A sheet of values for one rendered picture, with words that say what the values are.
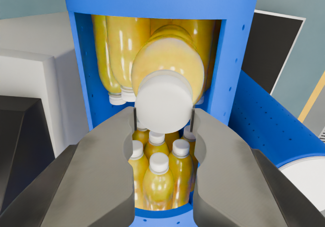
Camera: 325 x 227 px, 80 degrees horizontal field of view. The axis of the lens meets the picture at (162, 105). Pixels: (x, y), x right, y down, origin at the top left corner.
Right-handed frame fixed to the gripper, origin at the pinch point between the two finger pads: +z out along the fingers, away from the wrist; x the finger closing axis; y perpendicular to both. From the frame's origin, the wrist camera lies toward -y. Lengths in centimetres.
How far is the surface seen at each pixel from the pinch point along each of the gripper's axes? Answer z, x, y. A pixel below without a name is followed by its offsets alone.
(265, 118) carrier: 53, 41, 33
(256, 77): 119, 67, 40
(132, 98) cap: 21.0, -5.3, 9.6
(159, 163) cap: 17.4, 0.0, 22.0
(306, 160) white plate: 31, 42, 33
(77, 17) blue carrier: 23.3, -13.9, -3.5
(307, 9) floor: 134, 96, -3
